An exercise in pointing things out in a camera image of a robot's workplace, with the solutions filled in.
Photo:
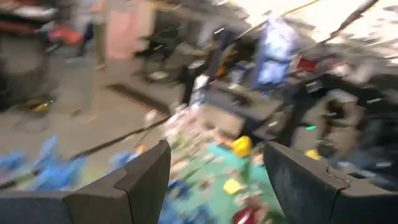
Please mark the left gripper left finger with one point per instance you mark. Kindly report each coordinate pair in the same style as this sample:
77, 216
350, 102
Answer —
93, 205

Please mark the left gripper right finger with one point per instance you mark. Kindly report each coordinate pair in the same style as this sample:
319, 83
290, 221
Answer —
326, 202

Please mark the yellow artificial tulip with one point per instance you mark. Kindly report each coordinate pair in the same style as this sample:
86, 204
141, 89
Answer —
242, 146
231, 186
312, 154

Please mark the blue artificial flower bunch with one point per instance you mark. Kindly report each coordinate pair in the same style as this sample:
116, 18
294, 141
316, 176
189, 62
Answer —
49, 174
186, 208

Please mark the pink artificial flower bunch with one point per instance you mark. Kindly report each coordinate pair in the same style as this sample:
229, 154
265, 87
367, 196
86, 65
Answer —
192, 124
177, 155

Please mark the red glass vase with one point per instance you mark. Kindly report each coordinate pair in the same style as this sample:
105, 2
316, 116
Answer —
245, 216

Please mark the green table mat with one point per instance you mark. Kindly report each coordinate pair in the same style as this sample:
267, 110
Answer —
224, 161

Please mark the grey computer desk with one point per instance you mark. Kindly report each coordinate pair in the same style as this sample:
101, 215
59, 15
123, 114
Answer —
248, 105

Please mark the person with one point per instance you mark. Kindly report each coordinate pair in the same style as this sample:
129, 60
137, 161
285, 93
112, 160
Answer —
273, 53

